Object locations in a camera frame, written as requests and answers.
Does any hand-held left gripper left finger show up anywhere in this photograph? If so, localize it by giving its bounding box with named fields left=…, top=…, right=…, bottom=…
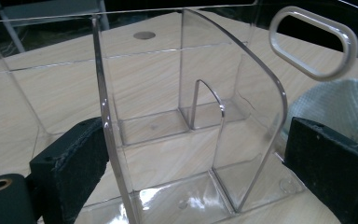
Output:
left=29, top=116, right=110, bottom=224

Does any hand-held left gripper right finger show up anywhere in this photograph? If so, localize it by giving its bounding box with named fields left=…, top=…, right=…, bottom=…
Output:
left=283, top=116, right=358, bottom=224

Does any light blue cloth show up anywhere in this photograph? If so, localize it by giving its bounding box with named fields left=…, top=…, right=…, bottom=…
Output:
left=287, top=77, right=358, bottom=154

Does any clear acrylic divided organizer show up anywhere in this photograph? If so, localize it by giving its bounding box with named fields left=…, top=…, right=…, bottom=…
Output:
left=0, top=0, right=358, bottom=224

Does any white metal stand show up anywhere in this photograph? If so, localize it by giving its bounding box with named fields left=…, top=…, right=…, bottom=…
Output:
left=0, top=0, right=110, bottom=54

